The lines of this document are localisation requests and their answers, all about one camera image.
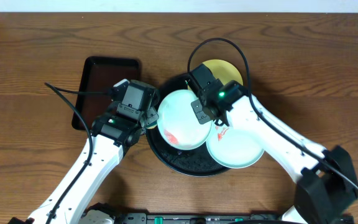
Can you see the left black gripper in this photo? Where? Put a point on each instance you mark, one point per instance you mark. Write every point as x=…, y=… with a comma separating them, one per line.
x=150, y=115

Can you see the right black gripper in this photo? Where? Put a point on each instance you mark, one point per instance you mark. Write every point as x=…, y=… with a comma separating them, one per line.
x=196, y=106

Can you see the green yellow sponge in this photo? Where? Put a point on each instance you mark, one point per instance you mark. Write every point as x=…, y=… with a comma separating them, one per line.
x=151, y=126

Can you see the yellow plate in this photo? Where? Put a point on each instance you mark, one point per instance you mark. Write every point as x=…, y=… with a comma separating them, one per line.
x=224, y=71

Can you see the light blue plate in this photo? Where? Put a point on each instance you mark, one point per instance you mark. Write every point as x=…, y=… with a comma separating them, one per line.
x=232, y=148
x=178, y=124

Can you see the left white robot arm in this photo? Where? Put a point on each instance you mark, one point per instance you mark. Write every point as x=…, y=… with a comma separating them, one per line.
x=69, y=200

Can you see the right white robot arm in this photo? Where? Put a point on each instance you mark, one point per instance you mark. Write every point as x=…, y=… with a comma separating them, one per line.
x=326, y=181

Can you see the round black serving tray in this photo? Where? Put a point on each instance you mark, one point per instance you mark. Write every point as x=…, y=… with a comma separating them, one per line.
x=196, y=162

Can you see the dark rectangular tray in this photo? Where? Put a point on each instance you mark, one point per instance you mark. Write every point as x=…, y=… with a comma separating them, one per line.
x=99, y=75

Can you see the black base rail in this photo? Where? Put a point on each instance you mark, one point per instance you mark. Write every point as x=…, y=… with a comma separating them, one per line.
x=97, y=217

